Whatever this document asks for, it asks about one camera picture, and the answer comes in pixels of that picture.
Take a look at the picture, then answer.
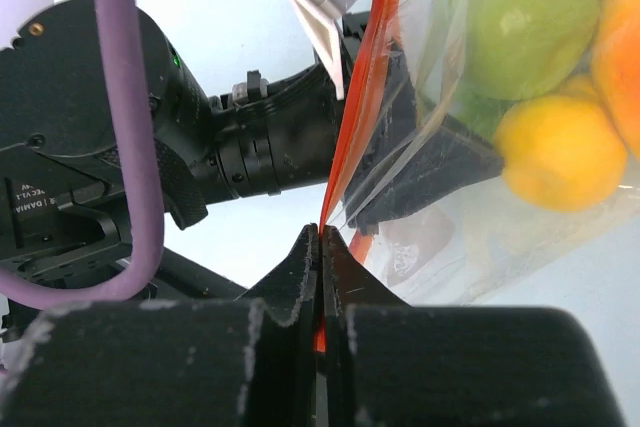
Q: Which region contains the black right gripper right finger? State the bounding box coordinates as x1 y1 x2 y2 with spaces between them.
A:
322 227 624 426

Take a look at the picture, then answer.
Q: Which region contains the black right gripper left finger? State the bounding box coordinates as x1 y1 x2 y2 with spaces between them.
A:
1 224 320 426

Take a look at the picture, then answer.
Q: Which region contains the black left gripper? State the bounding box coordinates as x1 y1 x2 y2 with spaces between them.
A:
312 12 504 233

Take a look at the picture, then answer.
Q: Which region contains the clear zip top bag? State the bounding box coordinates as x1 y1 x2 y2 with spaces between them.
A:
312 0 640 353

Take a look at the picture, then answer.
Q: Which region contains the yellow fake lemon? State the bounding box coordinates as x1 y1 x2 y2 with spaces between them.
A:
493 94 628 212

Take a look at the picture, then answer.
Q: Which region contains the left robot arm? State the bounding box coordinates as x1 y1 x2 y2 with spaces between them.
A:
1 0 347 309

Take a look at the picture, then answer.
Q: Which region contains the dark purple fake fruit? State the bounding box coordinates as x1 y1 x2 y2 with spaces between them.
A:
380 206 455 287

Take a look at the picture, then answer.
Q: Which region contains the light green fake pear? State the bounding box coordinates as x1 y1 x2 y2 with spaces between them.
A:
450 0 600 101

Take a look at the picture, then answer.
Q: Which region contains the orange fake peach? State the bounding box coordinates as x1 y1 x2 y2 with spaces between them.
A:
591 0 639 155

